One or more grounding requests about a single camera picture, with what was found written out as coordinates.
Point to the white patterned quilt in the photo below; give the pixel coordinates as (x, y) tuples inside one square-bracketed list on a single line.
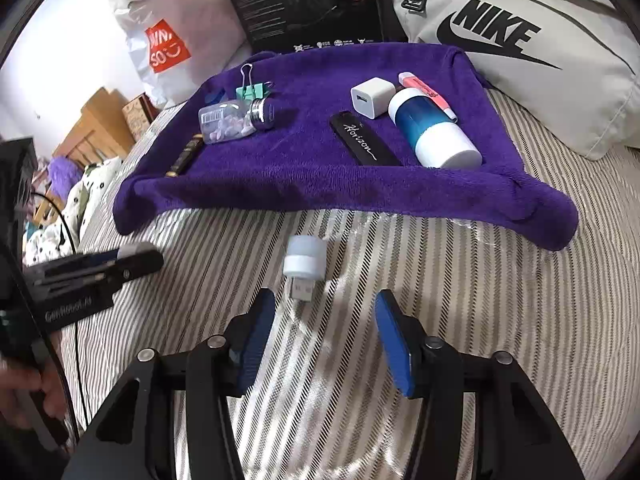
[(95, 185)]

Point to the black slim case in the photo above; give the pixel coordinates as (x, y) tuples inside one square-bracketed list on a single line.
[(362, 142)]

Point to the blue and white bottle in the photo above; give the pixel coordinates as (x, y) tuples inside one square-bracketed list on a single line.
[(430, 130)]

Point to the white plug-in night light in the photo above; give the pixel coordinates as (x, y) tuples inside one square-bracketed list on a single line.
[(302, 260)]

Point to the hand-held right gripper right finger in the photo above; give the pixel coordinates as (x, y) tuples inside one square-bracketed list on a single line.
[(395, 350)]

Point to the wooden furniture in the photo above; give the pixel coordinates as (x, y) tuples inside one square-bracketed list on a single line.
[(95, 120)]

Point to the clear pill jar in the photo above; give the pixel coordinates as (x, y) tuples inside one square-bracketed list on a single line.
[(225, 122)]

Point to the person's left hand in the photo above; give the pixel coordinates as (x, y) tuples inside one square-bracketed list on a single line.
[(22, 385)]

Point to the teal binder clip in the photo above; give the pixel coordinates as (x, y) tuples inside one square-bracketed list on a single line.
[(252, 92)]

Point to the white plastic shopping bag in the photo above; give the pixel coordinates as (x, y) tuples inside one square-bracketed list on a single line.
[(145, 5)]

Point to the purple fluffy cushion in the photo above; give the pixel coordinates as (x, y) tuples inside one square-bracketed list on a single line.
[(65, 172)]

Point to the white charger cube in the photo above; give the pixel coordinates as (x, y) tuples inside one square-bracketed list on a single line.
[(370, 97)]

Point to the grey sports bag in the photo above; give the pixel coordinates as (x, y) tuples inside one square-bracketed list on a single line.
[(550, 85)]

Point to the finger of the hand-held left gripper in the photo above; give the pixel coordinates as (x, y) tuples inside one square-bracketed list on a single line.
[(127, 252), (125, 270)]

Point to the striped bed sheet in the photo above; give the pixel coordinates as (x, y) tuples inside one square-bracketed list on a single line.
[(500, 310)]

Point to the patterned brown box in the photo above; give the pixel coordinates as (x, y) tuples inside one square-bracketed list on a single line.
[(136, 115)]

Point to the pink highlighter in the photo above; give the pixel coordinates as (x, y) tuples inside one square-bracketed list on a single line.
[(425, 90)]

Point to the dark brown gold tube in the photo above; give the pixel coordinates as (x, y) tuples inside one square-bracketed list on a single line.
[(184, 156)]

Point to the black product box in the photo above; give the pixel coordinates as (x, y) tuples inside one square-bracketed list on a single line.
[(310, 5)]

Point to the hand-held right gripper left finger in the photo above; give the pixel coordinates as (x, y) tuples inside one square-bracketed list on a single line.
[(255, 345)]

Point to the purple towel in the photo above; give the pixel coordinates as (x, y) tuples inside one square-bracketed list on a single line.
[(310, 185)]

